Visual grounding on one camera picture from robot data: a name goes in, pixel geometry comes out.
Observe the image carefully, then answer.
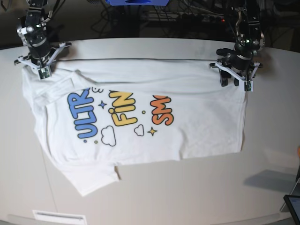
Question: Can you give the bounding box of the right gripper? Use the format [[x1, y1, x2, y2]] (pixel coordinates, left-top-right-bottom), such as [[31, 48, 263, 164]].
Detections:
[[28, 41, 55, 65]]

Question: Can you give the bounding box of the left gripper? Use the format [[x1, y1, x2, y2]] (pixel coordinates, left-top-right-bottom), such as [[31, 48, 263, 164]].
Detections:
[[217, 48, 255, 87]]

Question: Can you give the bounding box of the white printed T-shirt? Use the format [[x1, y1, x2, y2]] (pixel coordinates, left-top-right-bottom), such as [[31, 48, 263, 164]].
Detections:
[[22, 59, 246, 196]]

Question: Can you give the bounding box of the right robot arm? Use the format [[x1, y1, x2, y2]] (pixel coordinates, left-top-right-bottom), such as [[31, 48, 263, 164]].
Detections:
[[16, 0, 52, 67]]

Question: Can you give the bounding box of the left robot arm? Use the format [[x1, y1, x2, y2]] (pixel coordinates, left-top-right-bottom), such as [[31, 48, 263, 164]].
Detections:
[[210, 0, 265, 91]]

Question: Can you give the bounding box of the blue box at top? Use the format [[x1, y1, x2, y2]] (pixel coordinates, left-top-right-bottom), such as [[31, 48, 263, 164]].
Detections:
[[106, 0, 169, 6]]

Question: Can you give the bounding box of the dark tablet screen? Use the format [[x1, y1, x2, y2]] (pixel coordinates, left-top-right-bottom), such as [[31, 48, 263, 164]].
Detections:
[[284, 195, 300, 225]]

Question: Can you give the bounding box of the white paper label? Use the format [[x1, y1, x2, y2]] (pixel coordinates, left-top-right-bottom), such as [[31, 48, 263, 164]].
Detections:
[[32, 210, 87, 225]]

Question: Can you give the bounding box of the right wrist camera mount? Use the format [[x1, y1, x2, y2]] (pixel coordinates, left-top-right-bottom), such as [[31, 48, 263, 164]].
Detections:
[[14, 42, 72, 80]]

